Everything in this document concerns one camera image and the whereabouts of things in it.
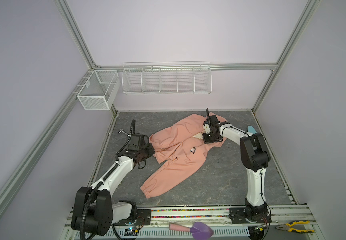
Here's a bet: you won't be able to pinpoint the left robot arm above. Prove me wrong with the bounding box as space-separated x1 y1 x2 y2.
71 120 155 240

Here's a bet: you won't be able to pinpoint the yellow-handled pliers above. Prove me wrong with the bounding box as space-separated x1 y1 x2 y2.
276 221 315 234

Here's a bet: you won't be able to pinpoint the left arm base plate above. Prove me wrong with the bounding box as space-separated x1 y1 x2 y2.
114 209 152 226

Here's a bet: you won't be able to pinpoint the pink zip jacket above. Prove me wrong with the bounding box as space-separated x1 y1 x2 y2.
140 114 224 199

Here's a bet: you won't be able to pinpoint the white wire shelf basket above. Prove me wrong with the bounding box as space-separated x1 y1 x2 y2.
122 62 212 95

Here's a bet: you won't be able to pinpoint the teal plastic trowel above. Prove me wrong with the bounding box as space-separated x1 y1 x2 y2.
247 126 257 134

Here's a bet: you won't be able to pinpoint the purple pink-handled scoop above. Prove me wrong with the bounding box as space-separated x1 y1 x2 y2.
169 222 214 240

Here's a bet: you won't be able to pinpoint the small green-handled screwdriver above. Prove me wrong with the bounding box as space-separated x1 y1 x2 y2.
118 129 131 138

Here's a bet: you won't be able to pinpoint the white mesh box basket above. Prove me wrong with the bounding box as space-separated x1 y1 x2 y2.
77 70 121 111

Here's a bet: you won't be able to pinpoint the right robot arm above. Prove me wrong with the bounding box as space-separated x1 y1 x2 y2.
202 114 271 223

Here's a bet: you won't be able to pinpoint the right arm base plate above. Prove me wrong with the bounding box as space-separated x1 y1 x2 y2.
229 207 272 224

